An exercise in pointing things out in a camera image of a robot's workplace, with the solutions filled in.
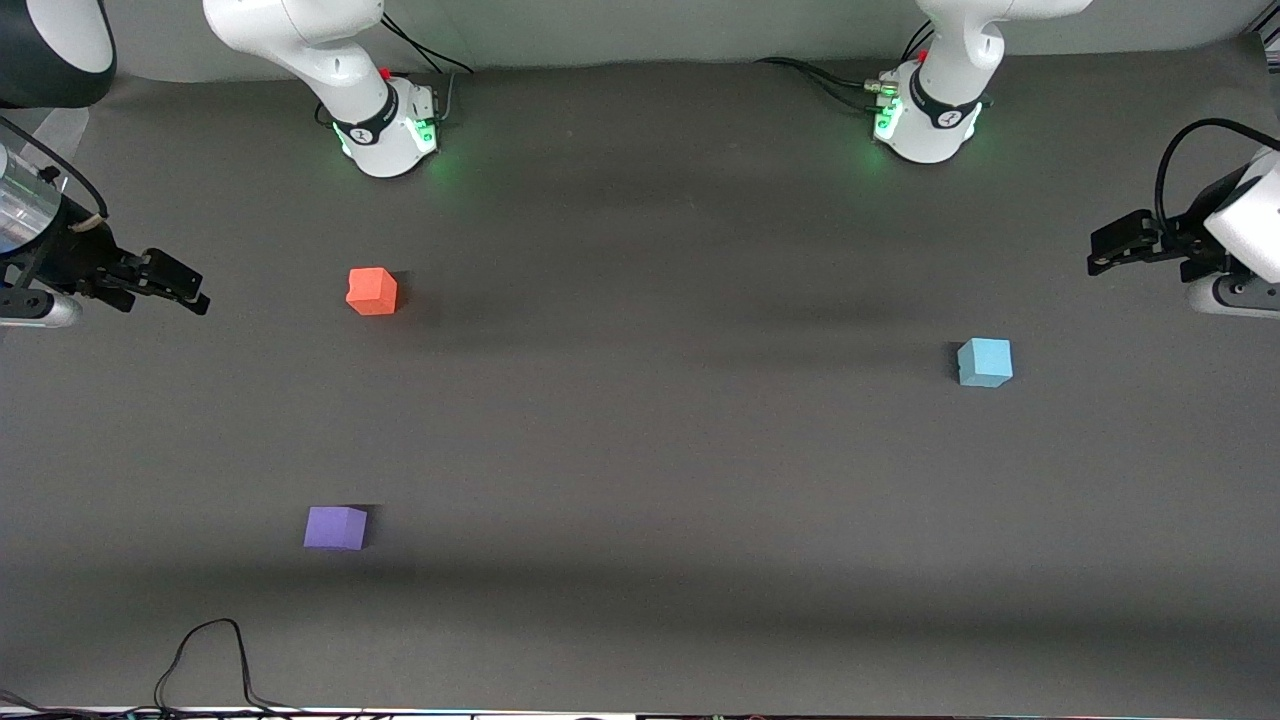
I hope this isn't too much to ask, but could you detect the black left arm base cable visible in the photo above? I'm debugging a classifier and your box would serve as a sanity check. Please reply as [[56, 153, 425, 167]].
[[753, 20, 937, 114]]

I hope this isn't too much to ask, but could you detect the purple foam block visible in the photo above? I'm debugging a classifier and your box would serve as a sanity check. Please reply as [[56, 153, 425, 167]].
[[303, 505, 369, 552]]

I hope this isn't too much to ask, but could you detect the black looped table cable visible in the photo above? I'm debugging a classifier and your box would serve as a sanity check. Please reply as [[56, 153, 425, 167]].
[[153, 618, 311, 717]]

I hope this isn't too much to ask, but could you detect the black arm base cable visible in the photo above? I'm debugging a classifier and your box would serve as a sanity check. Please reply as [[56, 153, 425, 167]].
[[379, 12, 475, 127], [753, 20, 937, 114]]

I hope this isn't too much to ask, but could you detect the light blue foam block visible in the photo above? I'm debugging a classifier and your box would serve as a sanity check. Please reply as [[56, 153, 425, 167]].
[[956, 337, 1014, 389]]

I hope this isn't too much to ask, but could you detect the orange foam block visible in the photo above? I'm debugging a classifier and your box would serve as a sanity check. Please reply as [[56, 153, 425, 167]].
[[346, 267, 399, 317]]

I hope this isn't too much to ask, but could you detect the black right arm base cable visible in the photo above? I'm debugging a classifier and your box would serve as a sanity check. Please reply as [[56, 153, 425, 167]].
[[379, 12, 475, 127]]

